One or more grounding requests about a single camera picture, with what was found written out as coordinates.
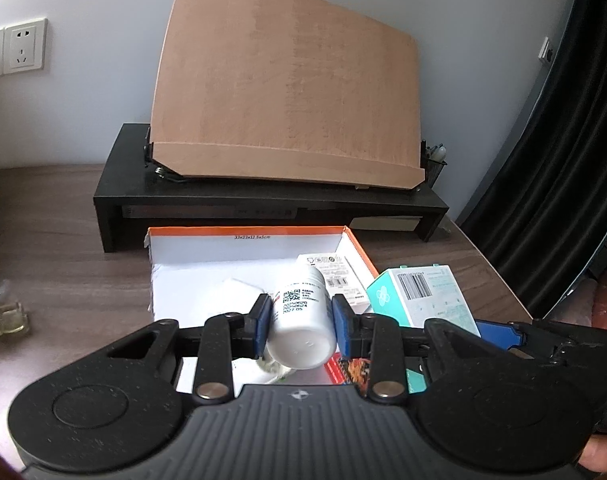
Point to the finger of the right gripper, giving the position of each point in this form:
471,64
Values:
504,336

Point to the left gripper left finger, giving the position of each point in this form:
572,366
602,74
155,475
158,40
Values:
224,339

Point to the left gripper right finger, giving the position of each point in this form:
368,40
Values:
376,338

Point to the playing card box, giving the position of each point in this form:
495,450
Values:
344,371

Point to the teal product box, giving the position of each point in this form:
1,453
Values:
412,294

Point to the white small product box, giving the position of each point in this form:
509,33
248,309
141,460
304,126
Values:
339,277

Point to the white pill bottle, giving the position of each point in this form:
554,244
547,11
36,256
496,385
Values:
302,332

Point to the white mosquito plug with bottle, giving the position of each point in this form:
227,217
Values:
13,316

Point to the person's right hand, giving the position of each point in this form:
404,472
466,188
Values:
594,454

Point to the orange white shoebox lid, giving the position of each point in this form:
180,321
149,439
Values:
200,272

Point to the black monitor riser shelf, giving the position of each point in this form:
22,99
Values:
134,194

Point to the wooden book stand board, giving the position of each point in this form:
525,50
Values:
298,90

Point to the white wall switch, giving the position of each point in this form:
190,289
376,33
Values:
547,52

